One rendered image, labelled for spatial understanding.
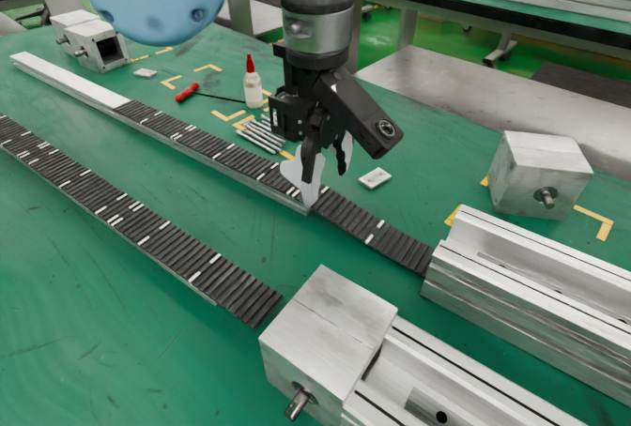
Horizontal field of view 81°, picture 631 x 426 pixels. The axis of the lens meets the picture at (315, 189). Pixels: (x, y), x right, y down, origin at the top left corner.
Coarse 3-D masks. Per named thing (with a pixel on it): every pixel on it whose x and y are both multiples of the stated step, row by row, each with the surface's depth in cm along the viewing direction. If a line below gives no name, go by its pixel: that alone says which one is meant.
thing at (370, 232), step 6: (372, 222) 54; (378, 222) 55; (384, 222) 55; (366, 228) 53; (372, 228) 54; (378, 228) 54; (360, 234) 53; (366, 234) 53; (372, 234) 53; (366, 240) 52; (372, 240) 52
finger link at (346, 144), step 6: (348, 132) 51; (342, 138) 50; (348, 138) 52; (336, 144) 51; (342, 144) 51; (348, 144) 52; (330, 150) 56; (336, 150) 53; (342, 150) 52; (348, 150) 53; (336, 156) 54; (342, 156) 53; (348, 156) 54; (342, 162) 55; (348, 162) 55; (342, 168) 55; (342, 174) 57
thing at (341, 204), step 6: (342, 198) 56; (336, 204) 56; (342, 204) 56; (348, 204) 56; (330, 210) 54; (336, 210) 55; (342, 210) 55; (324, 216) 54; (330, 216) 54; (336, 216) 54
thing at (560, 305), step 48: (480, 240) 46; (528, 240) 43; (432, 288) 45; (480, 288) 41; (528, 288) 38; (576, 288) 42; (624, 288) 38; (528, 336) 40; (576, 336) 37; (624, 336) 34; (624, 384) 36
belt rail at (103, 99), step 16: (16, 64) 98; (32, 64) 93; (48, 64) 93; (48, 80) 90; (64, 80) 86; (80, 80) 86; (80, 96) 85; (96, 96) 81; (112, 96) 81; (112, 112) 80; (144, 128) 75; (176, 144) 71; (208, 160) 67; (240, 176) 63; (272, 192) 60; (304, 208) 58
